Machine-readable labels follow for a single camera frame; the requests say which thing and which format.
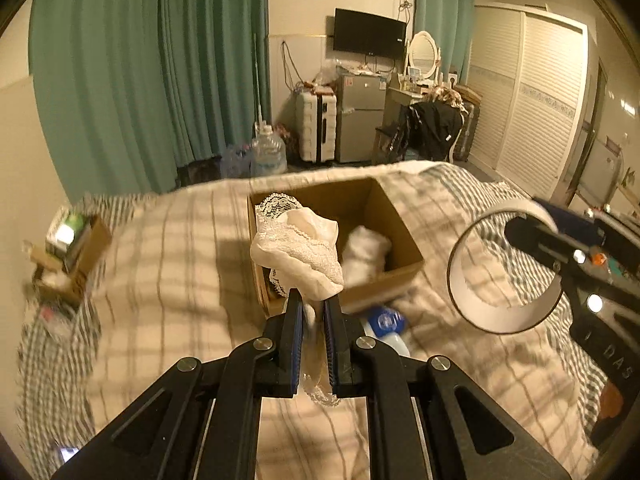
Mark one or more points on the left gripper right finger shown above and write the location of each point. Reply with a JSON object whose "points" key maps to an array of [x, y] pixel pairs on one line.
{"points": [[363, 367]]}

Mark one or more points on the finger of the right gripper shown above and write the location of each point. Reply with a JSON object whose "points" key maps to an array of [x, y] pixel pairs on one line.
{"points": [[566, 253], [574, 225]]}

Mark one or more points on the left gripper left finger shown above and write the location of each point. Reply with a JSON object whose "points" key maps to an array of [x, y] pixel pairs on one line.
{"points": [[265, 367]]}

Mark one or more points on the blue white tissue pack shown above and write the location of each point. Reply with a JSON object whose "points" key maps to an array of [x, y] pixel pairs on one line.
{"points": [[387, 325]]}

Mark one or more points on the white fluffy plush toy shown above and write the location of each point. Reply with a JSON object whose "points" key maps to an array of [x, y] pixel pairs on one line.
{"points": [[364, 256]]}

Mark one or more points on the white lace cloth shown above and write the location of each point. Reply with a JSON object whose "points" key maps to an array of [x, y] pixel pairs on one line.
{"points": [[299, 248]]}

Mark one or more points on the orange gloved hand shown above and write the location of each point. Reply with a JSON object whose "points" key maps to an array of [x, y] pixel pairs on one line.
{"points": [[611, 402]]}

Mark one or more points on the large cardboard box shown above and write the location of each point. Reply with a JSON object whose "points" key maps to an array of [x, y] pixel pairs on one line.
{"points": [[364, 202]]}

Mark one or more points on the plaid beige blanket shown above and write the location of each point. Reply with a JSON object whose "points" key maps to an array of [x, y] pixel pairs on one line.
{"points": [[179, 282]]}

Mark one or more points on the chair with black clothes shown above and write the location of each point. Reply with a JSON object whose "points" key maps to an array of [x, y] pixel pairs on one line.
{"points": [[420, 129]]}

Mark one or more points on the white louvered wardrobe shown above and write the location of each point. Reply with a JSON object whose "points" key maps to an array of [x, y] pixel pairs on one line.
{"points": [[531, 69]]}

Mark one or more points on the striped grey bedsheet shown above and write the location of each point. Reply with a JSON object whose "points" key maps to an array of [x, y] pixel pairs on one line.
{"points": [[75, 378]]}

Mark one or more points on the large water bottle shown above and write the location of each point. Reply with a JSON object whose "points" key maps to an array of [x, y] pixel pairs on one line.
{"points": [[268, 152]]}

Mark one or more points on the oval white vanity mirror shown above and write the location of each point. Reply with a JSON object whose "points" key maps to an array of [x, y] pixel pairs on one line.
{"points": [[423, 56]]}

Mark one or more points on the small cardboard box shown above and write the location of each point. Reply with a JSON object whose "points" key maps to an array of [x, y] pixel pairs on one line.
{"points": [[65, 277]]}

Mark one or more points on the grey mini fridge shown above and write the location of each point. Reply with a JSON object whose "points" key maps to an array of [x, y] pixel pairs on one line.
{"points": [[361, 101]]}

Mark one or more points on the green white tissue box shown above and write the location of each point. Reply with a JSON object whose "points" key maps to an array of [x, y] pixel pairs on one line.
{"points": [[65, 229]]}

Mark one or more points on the white suitcase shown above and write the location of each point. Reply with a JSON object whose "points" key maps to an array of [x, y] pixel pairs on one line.
{"points": [[316, 120]]}

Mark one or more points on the green curtain right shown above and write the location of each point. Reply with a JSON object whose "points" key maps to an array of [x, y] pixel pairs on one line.
{"points": [[450, 23]]}

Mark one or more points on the green curtain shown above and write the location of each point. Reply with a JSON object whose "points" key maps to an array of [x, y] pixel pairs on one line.
{"points": [[129, 91], [450, 23]]}

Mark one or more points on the green curtain left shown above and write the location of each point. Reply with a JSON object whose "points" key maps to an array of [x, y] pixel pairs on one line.
{"points": [[129, 91]]}

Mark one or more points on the black wall television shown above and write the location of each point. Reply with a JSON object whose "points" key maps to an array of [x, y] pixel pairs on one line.
{"points": [[368, 34]]}

